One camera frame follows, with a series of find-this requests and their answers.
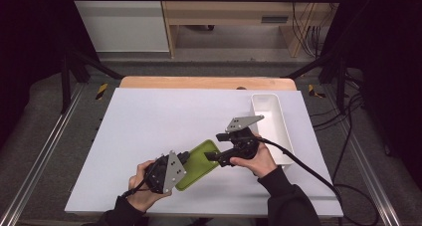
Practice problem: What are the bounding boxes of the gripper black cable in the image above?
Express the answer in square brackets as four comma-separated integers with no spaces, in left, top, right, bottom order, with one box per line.
[253,136,381,226]
[120,160,161,199]

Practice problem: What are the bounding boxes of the yellow black tape piece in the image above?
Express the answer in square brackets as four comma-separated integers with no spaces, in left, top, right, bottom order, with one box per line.
[96,83,109,102]
[308,84,326,100]

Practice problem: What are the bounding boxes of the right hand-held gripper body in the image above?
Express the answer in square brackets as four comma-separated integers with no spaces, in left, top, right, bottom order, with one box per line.
[225,114,266,160]

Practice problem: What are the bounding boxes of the wooden table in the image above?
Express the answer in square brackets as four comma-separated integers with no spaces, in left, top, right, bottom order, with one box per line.
[118,76,298,91]

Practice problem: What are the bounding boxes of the person's left hand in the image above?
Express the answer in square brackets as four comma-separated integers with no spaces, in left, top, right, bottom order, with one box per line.
[127,159,173,214]

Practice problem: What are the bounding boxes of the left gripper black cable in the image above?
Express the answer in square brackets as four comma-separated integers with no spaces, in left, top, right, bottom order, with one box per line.
[120,160,161,199]

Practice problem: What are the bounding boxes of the black floor cables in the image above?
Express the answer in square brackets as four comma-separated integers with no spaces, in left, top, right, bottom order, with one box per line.
[310,70,366,187]

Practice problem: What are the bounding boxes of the person's right hand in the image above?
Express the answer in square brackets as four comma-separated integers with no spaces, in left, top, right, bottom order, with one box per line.
[230,132,279,179]

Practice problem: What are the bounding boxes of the aluminium floor rail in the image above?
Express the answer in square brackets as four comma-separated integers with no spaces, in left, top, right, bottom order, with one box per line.
[342,119,403,226]
[0,82,86,226]

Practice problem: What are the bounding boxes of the hanging black cables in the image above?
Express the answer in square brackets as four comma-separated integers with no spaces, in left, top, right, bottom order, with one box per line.
[290,0,324,59]

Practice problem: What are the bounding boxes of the black metal stand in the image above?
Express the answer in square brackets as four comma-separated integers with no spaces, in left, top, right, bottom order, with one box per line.
[284,50,350,115]
[60,46,124,114]

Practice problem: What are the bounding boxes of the white plastic bin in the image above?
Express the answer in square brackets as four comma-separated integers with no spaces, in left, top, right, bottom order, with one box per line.
[250,93,295,170]

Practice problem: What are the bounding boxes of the wooden desk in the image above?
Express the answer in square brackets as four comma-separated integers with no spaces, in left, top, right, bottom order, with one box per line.
[158,0,346,59]

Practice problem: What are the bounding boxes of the white cabinet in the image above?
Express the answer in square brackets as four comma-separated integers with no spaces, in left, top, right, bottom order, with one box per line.
[68,0,170,53]

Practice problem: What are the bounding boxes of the black curtain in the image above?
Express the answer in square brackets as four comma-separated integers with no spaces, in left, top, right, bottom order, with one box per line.
[322,0,422,180]
[0,0,101,147]

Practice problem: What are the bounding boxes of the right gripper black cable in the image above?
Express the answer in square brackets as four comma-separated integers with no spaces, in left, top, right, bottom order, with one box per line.
[253,136,381,226]

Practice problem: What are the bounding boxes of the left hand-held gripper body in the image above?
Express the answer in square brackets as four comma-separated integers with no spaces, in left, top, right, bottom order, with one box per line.
[142,149,187,194]

